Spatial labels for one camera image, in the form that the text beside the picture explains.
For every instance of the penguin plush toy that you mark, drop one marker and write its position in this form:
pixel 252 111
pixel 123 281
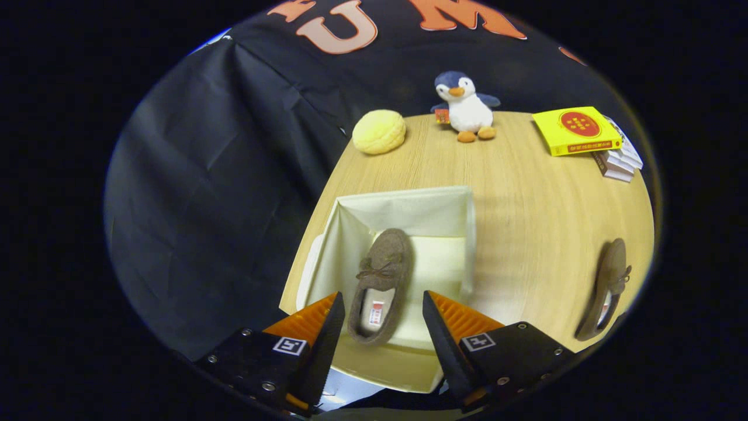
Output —
pixel 467 108

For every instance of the yellow plush ball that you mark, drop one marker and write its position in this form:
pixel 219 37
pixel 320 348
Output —
pixel 378 132

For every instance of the plain white book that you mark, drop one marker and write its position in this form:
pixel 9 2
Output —
pixel 620 164

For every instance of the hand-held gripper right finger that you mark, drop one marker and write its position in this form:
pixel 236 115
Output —
pixel 447 351

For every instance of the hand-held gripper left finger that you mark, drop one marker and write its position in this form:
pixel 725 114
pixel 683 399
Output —
pixel 324 351

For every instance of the pinkish white book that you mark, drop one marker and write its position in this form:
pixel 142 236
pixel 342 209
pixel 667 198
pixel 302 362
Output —
pixel 613 172

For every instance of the brown moccasin shoe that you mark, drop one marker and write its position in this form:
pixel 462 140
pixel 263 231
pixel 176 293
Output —
pixel 383 257
pixel 610 275

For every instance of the cream fabric storage box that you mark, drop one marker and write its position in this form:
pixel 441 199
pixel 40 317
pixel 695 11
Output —
pixel 421 219

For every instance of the white illustrated book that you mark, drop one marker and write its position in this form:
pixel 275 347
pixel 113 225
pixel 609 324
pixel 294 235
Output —
pixel 630 153

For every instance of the yellow book with red circle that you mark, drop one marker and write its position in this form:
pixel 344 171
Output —
pixel 575 131

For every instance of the black backdrop cloth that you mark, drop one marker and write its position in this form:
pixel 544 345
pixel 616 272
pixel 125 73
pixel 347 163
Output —
pixel 204 204

